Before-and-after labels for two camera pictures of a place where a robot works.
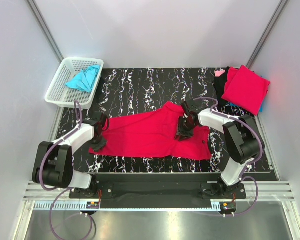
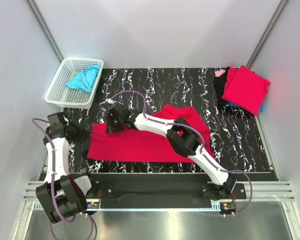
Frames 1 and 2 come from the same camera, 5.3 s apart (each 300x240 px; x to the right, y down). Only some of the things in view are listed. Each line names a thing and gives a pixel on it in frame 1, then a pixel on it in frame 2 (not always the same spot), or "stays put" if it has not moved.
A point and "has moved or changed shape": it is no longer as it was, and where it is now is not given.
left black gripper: (99, 146) to (83, 133)
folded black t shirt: (219, 82) stays put
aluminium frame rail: (267, 191) stays put
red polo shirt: (153, 135) has moved or changed shape
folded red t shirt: (246, 88) stays put
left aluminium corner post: (43, 27) stays put
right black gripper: (184, 134) to (110, 128)
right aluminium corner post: (268, 33) stays put
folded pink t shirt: (219, 73) stays put
